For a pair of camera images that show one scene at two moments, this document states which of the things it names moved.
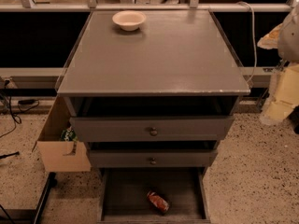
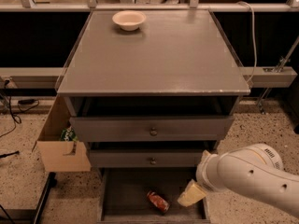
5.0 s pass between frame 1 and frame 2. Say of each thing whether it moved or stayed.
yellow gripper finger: moved
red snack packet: stayed
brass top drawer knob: stayed
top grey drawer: stayed
